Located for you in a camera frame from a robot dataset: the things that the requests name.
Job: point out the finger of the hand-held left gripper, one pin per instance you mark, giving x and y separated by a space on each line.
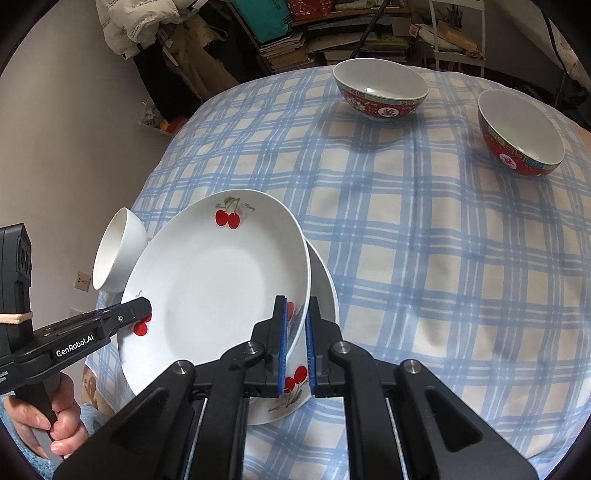
134 314

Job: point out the red patterned bag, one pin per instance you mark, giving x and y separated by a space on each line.
309 7

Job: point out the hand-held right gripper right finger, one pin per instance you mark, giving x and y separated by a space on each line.
310 364

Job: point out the white trolley cart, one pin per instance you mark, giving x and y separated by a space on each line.
483 27

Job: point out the black pole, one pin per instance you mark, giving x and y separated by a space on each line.
369 30

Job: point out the plastic bag of toys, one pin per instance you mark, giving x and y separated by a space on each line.
159 117

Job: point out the person's left hand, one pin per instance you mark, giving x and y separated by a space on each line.
69 429

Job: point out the white puffer jacket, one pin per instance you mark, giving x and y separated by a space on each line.
134 27

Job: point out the teal paper bag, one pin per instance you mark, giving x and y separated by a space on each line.
263 18

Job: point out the plain white bowl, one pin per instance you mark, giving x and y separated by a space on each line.
115 249

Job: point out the wooden shelf rack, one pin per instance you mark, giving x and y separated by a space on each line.
351 14

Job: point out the stack of books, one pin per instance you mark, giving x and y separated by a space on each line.
364 46
286 53

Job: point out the white wall socket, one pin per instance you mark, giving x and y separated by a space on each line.
83 281

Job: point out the beige hanging garment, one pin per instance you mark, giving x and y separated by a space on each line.
203 60

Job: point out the cream wrapped bundle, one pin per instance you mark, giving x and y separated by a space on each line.
452 39

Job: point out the blue plaid tablecloth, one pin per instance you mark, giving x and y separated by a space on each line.
415 230

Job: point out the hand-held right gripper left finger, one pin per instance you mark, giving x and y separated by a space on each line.
284 364

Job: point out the red patterned bowl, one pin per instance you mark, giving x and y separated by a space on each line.
517 129
378 81

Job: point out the black hanging garment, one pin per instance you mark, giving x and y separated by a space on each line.
161 78

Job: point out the white cherry print plate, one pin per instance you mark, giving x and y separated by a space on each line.
207 286
323 286

